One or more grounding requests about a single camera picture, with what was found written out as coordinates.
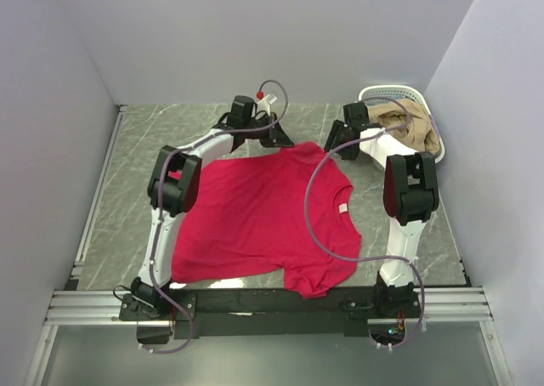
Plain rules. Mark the tan t-shirt in basket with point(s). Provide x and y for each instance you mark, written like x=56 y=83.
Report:
x=418 y=133

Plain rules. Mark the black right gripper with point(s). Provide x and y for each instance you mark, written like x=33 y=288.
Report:
x=337 y=128

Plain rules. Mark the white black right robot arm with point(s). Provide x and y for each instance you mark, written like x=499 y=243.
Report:
x=410 y=196

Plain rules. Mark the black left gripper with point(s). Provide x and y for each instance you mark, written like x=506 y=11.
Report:
x=277 y=137

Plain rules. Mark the white perforated laundry basket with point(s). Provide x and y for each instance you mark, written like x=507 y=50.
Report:
x=392 y=93

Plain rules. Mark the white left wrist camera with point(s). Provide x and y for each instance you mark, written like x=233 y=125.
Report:
x=264 y=102

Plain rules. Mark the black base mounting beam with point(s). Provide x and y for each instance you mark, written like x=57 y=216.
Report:
x=246 y=312

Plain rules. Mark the red t-shirt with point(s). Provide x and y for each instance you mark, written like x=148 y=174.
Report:
x=259 y=214

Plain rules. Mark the aluminium frame rail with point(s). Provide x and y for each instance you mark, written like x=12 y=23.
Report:
x=99 y=308

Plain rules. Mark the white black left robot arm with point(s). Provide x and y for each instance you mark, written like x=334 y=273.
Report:
x=174 y=185

